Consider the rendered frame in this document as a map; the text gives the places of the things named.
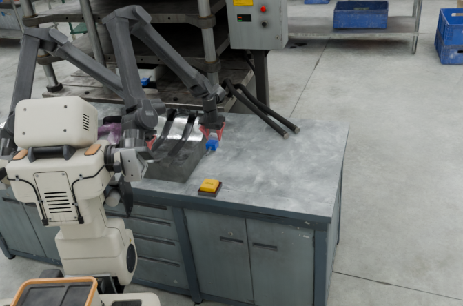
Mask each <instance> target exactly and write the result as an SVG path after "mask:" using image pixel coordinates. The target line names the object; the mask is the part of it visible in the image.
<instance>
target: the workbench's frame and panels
mask: <svg viewBox="0 0 463 306"><path fill-rule="evenodd" d="M346 145H347V142H346ZM345 149H346V146H345ZM345 149H344V152H345ZM343 161H344V156H343V160H342V167H341V171H340V177H339V181H338V188H337V192H336V199H335V203H334V207H333V213H332V217H326V216H317V215H312V214H303V213H298V212H290V211H284V210H276V209H271V208H266V207H257V206H253V205H243V204H239V203H230V202H225V201H216V200H211V199H206V198H198V197H193V196H184V195H179V194H170V193H165V192H157V191H151V190H143V189H138V188H133V187H132V191H133V208H132V211H131V214H130V217H129V218H127V215H126V212H125V208H124V205H123V201H122V198H121V197H120V200H119V203H118V205H117V206H115V207H111V206H109V205H107V204H105V205H104V210H105V215H106V218H122V219H123V221H124V225H125V228H126V229H130V230H131V231H132V234H133V237H134V243H135V247H136V253H137V265H136V269H135V271H134V275H133V277H132V280H131V282H133V283H138V284H142V285H147V286H150V287H155V288H159V289H164V290H167V291H171V292H176V293H179V294H185V295H188V296H191V297H192V301H193V302H195V303H196V304H197V305H199V304H201V303H202V301H203V299H206V300H212V301H215V302H218V303H224V304H227V305H233V306H327V299H328V295H329V287H330V282H331V274H332V269H333V262H334V257H335V253H336V245H337V244H338V243H339V240H340V216H341V202H342V175H343ZM60 229H61V228H60V226H52V227H46V226H43V223H42V222H41V217H40V215H39V211H38V209H37V205H36V203H35V202H30V203H24V202H21V201H18V200H17V199H16V198H15V196H14V192H13V190H12V186H10V187H9V188H8V189H6V190H0V248H1V250H2V252H3V254H4V255H5V257H7V258H8V259H9V260H11V259H13V258H15V256H16V255H17V256H22V257H26V258H31V259H34V260H38V261H43V262H47V263H52V264H55V265H61V266H63V265H62V262H61V257H60V256H59V251H58V249H57V246H56V242H55V237H56V235H57V234H58V233H59V231H60Z"/></svg>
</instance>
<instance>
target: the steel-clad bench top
mask: <svg viewBox="0 0 463 306"><path fill-rule="evenodd" d="M88 103H90V104H91V105H92V106H94V107H95V108H96V109H103V108H121V107H125V105H122V104H113V103H95V102H88ZM218 114H220V115H222V116H224V117H225V126H224V129H223V132H222V140H223V144H222V146H221V147H220V148H217V149H216V150H210V151H209V153H208V155H207V156H205V155H203V157H202V159H201V160H200V161H199V163H198V165H197V166H196V167H195V169H194V171H193V172H192V173H191V175H190V176H189V178H188V179H187V181H186V183H177V182H171V181H162V180H157V179H151V178H143V179H142V181H133V182H130V184H131V186H132V187H133V188H138V189H143V190H151V191H157V192H165V193H170V194H179V195H184V196H193V197H198V198H206V199H211V200H216V201H225V202H230V203H239V204H243V205H253V206H257V207H266V208H271V209H276V210H284V211H290V212H298V213H303V214H312V215H317V216H326V217H332V213H333V207H334V203H335V199H336V192H337V188H338V181H339V177H340V171H341V167H342V160H343V156H344V149H345V145H346V142H347V135H348V131H349V124H350V122H342V121H325V120H315V119H299V118H289V117H284V118H285V119H287V120H288V121H290V122H291V123H293V124H294V125H296V126H297V127H299V128H300V131H299V133H295V132H294V131H292V130H291V129H289V128H288V127H287V126H285V125H283V124H282V123H281V122H279V121H277V120H276V119H275V118H274V117H272V116H268V117H269V118H270V119H271V120H272V121H274V122H275V123H276V124H278V125H279V126H280V127H281V128H282V129H283V130H285V131H286V132H287V133H288V134H289V138H288V139H285V138H284V137H282V136H281V135H280V134H279V133H277V131H275V130H274V129H273V128H272V127H271V126H269V125H268V124H267V123H266V122H264V121H263V120H262V119H261V118H260V117H259V116H257V115H254V114H237V113H227V112H218ZM205 179H214V180H218V181H219V182H222V184H223V186H222V187H221V189H220V191H219V193H218V195H217V197H216V198H214V197H209V196H201V195H198V189H199V188H200V186H201V185H202V183H203V181H204V180H205Z"/></svg>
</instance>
